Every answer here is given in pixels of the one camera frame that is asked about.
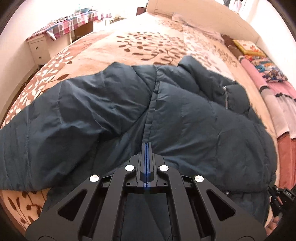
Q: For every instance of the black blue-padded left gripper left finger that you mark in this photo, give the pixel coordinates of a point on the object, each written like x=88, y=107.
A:
x=94, y=210

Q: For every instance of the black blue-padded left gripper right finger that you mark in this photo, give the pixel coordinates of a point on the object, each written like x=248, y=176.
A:
x=197, y=209

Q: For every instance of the dark navy puffer jacket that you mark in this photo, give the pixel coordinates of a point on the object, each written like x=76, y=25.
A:
x=92, y=125

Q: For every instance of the pink striped folded blanket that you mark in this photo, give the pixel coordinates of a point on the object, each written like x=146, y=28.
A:
x=279, y=98

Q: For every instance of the colourful cartoon pillow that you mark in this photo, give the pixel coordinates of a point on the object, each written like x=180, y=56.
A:
x=267, y=68

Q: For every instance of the yellow patterned pillow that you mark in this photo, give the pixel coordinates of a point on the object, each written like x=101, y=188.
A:
x=248, y=48

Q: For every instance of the white bedside drawer cabinet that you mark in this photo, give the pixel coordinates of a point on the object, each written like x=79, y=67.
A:
x=39, y=49

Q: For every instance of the beige brown leaf-pattern blanket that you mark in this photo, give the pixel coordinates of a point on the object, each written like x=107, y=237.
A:
x=145, y=39

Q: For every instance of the red plaid tablecloth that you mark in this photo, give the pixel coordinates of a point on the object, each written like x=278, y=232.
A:
x=60, y=28

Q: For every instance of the cream wooden headboard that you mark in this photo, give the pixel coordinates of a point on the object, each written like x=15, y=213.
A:
x=210, y=14

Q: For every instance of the light pink crumpled cloth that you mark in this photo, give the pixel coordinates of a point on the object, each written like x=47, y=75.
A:
x=207, y=31

